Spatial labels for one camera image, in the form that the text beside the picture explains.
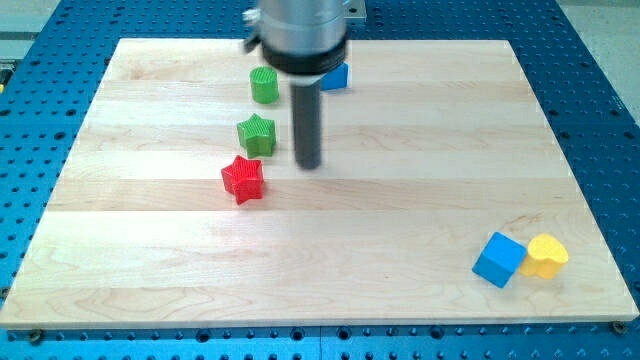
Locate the blue cube block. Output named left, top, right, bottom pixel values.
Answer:
left=472, top=232, right=526, bottom=288

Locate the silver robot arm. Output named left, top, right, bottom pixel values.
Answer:
left=242, top=0, right=349, bottom=170

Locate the green cylinder block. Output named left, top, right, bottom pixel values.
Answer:
left=249, top=66, right=279, bottom=104

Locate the wooden board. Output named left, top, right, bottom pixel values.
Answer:
left=1, top=39, right=638, bottom=330

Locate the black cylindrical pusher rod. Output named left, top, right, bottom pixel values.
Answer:
left=291, top=81, right=321, bottom=170

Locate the green star block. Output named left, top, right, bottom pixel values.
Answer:
left=236, top=114, right=276, bottom=158

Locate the blue triangle block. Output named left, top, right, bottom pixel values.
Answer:
left=321, top=63, right=349, bottom=91

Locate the yellow heart block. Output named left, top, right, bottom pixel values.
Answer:
left=518, top=233, right=570, bottom=280

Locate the red star block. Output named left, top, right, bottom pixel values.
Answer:
left=221, top=155, right=264, bottom=205

